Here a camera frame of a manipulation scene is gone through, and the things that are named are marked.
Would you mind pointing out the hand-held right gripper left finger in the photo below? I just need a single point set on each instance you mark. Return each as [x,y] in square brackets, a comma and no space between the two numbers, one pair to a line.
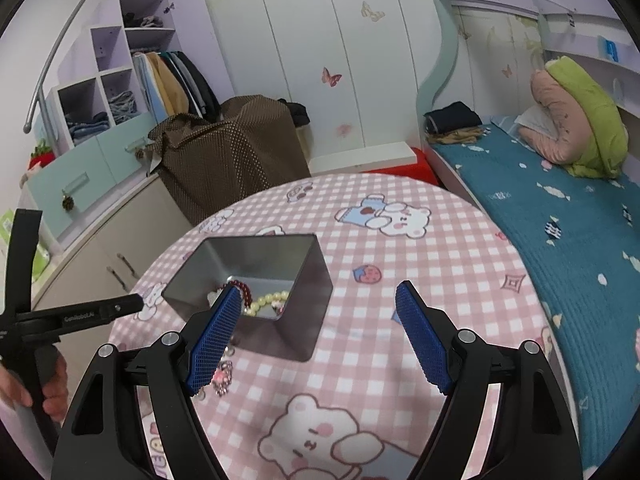
[215,340]

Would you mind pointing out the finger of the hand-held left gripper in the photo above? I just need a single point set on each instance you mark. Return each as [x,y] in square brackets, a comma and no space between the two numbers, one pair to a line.
[100,309]

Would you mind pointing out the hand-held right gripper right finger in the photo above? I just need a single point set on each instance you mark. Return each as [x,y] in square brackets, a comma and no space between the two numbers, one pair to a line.
[422,340]

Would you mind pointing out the grey metal tin box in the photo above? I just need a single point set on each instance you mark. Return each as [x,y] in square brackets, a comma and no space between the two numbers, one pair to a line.
[300,330]

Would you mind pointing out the person's left hand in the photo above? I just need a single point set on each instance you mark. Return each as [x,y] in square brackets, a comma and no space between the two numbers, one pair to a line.
[59,390]

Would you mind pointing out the green packet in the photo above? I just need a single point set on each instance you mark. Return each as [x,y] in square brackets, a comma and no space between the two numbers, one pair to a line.
[6,230]

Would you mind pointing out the pink checkered bear tablecloth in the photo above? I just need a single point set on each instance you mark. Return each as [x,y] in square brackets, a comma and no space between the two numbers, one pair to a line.
[400,240]

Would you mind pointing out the red strawberry plush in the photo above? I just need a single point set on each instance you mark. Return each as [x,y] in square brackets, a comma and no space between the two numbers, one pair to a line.
[41,156]

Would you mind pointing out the light green drawer unit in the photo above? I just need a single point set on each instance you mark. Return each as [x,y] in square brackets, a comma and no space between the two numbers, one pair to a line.
[100,165]

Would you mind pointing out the folded blue jeans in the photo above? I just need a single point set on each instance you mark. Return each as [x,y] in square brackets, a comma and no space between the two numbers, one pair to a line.
[87,127]

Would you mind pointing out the red mat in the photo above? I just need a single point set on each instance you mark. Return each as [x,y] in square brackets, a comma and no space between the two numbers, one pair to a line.
[415,167]

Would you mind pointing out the teal patterned bed sheet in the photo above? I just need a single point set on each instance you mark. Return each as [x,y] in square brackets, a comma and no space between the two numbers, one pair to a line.
[550,220]

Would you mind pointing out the brown dotted fabric bag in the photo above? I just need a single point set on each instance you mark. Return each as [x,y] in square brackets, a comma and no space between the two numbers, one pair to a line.
[240,160]

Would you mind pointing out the folded light grey jeans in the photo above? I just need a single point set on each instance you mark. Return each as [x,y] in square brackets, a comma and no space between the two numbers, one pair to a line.
[122,106]

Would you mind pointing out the white step platform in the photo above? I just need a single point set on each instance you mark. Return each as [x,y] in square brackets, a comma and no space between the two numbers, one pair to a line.
[360,157]

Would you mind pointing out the grey metal handrail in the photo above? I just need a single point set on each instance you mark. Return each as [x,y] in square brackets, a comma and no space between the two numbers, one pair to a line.
[55,50]

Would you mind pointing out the pink flower sticker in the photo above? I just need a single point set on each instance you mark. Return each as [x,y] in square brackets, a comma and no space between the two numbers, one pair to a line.
[345,129]

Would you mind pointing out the stack of folded dark clothes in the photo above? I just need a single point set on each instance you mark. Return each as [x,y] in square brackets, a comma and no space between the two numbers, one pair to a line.
[452,117]

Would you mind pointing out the row of hanging clothes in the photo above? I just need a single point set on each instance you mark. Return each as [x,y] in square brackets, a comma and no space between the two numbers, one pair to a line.
[170,85]

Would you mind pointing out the lilac cubby shelf unit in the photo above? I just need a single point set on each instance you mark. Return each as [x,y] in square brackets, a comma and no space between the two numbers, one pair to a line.
[107,50]

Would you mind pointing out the black cloth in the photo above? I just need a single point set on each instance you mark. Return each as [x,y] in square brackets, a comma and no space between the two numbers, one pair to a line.
[299,115]

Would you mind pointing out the white pillow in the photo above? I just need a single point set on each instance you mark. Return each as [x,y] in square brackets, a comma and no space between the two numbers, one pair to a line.
[532,119]

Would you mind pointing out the pink pillow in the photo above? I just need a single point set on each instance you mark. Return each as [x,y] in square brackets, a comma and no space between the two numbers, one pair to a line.
[550,110]

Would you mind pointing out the grey clothes bundle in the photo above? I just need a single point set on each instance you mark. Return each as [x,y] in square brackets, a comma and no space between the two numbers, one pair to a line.
[145,21]

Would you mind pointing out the small pink butterfly sticker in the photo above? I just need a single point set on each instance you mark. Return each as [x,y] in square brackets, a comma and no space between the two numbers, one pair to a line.
[506,71]

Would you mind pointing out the green quilt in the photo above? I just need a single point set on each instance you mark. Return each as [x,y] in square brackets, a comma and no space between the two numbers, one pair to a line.
[595,115]

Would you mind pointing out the white wardrobe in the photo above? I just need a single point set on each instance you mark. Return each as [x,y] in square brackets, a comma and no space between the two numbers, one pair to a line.
[300,20]

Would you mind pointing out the beige butterfly sticker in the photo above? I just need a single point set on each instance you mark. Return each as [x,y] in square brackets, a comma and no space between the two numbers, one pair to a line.
[372,11]

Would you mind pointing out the blue label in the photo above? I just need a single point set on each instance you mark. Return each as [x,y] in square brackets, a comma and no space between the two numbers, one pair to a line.
[610,51]

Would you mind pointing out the light green bunk bed frame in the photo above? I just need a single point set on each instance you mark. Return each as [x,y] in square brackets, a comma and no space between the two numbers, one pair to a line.
[440,60]

